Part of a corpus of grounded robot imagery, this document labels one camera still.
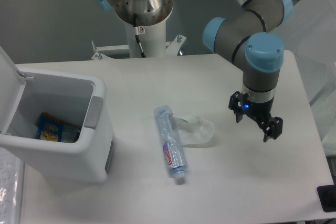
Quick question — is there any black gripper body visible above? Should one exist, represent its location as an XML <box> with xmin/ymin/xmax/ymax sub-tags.
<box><xmin>241</xmin><ymin>93</ymin><xmax>274</xmax><ymax>124</ymax></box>

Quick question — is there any translucent plastic storage box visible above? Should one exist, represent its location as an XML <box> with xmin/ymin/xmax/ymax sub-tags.
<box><xmin>281</xmin><ymin>0</ymin><xmax>335</xmax><ymax>156</ymax></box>

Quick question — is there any black device at table edge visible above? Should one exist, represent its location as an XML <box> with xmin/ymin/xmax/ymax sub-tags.
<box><xmin>317</xmin><ymin>185</ymin><xmax>335</xmax><ymax>212</ymax></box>

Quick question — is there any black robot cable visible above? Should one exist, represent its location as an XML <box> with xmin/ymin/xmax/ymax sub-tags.
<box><xmin>133</xmin><ymin>13</ymin><xmax>146</xmax><ymax>58</ymax></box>

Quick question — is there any crushed clear plastic bottle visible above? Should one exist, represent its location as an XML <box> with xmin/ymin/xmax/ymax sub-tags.
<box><xmin>153</xmin><ymin>105</ymin><xmax>187</xmax><ymax>185</ymax></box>

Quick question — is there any bubble wrap sheet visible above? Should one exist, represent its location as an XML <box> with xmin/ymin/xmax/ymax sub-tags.
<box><xmin>1</xmin><ymin>148</ymin><xmax>24</xmax><ymax>223</ymax></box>

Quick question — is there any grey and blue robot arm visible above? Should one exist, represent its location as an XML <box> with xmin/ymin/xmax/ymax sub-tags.
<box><xmin>95</xmin><ymin>0</ymin><xmax>293</xmax><ymax>141</ymax></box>

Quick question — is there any blue snack wrapper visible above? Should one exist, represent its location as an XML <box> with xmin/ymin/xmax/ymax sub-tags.
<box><xmin>37</xmin><ymin>112</ymin><xmax>81</xmax><ymax>143</ymax></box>

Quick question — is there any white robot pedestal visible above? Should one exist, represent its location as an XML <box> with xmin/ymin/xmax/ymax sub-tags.
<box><xmin>91</xmin><ymin>21</ymin><xmax>186</xmax><ymax>60</ymax></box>

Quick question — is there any clear plastic wrapper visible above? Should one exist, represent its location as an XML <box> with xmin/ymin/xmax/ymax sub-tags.
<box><xmin>174</xmin><ymin>115</ymin><xmax>215</xmax><ymax>148</ymax></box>

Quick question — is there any white trash can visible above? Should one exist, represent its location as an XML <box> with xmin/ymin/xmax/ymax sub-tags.
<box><xmin>1</xmin><ymin>51</ymin><xmax>114</xmax><ymax>183</ymax></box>

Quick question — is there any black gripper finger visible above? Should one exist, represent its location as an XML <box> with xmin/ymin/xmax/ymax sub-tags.
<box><xmin>258</xmin><ymin>116</ymin><xmax>283</xmax><ymax>142</ymax></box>
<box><xmin>228</xmin><ymin>91</ymin><xmax>246</xmax><ymax>123</ymax></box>

